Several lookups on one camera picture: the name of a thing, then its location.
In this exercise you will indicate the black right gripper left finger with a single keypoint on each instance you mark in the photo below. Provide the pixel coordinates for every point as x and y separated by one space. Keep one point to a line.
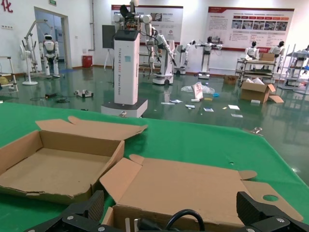
93 205

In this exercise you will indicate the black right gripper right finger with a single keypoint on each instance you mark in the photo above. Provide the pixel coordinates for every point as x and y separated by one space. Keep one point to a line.
251 212

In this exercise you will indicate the white wheeled robot raised arm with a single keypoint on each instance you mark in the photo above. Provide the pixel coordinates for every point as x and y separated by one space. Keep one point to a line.
181 53

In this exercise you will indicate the torn-rim open cardboard box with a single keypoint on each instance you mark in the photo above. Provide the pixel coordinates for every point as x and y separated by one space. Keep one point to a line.
60 169

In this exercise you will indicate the closed cardboard box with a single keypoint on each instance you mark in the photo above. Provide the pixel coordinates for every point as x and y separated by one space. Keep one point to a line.
266 56

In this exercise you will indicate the green tablecloth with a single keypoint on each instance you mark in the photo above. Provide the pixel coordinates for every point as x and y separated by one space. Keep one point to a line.
193 140

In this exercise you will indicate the paper sheet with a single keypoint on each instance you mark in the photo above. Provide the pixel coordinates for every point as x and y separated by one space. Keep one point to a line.
233 107
237 115
208 109

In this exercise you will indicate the grey floor device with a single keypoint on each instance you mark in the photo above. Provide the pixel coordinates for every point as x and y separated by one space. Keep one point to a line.
84 93

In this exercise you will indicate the large open floor carton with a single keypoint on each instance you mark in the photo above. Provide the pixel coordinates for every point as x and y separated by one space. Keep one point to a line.
253 93

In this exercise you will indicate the crumpled plastic bag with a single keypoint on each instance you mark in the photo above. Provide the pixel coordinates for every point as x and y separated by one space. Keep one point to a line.
199 89

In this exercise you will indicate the small brown floor carton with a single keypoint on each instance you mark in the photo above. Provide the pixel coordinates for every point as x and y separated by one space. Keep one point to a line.
230 79

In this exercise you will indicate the red bin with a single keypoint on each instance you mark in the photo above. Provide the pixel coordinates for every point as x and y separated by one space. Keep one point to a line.
87 61

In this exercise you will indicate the white wheeled robot drooping arms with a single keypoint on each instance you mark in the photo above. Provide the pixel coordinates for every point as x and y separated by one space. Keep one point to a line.
164 77

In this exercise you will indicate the metal shelf rack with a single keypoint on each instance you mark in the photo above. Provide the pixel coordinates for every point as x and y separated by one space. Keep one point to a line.
293 70

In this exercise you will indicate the metal rack table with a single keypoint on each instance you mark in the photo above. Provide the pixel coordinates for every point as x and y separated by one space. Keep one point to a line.
258 63

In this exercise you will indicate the white robot arms spread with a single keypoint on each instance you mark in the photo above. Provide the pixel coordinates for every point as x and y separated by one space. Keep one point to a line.
206 60

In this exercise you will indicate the white standing humanoid robot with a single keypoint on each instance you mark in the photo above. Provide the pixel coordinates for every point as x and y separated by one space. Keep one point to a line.
49 48

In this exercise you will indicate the black display board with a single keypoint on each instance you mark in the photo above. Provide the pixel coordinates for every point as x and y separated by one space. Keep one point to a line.
108 36

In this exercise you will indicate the white gantry stand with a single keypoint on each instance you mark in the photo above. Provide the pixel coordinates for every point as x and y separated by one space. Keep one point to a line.
30 33

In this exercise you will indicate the white pedestal fan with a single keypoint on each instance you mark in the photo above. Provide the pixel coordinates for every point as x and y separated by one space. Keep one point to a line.
29 82

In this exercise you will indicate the white tube frame rack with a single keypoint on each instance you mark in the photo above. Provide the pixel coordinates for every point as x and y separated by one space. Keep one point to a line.
10 72

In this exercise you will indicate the grey doorway frame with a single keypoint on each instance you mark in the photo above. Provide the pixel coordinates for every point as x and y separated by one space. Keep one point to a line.
66 41

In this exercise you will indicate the wide red-trimmed wall poster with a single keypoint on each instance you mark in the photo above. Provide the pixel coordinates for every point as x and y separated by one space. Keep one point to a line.
251 26

